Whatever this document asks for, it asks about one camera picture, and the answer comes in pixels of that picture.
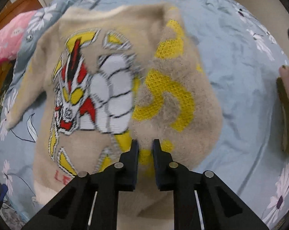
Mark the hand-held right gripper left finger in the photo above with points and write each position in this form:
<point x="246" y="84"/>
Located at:
<point x="134" y="167"/>

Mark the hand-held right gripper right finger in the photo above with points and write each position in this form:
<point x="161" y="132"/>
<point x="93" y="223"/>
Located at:
<point x="156" y="167"/>

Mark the beige fuzzy cartoon print sweater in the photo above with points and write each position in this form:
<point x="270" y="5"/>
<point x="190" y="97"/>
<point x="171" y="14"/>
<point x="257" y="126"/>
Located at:
<point x="111" y="76"/>

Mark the blue floral bed sheet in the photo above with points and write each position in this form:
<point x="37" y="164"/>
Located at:
<point x="235" y="88"/>

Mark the olive green cloth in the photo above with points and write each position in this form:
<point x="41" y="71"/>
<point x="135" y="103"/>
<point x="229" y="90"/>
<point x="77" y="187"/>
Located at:
<point x="286" y="124"/>

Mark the pink floral pillow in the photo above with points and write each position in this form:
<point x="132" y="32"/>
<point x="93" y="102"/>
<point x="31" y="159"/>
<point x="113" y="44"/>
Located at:
<point x="10" y="38"/>

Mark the brown wooden headboard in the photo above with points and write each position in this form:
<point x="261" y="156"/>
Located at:
<point x="8" y="7"/>

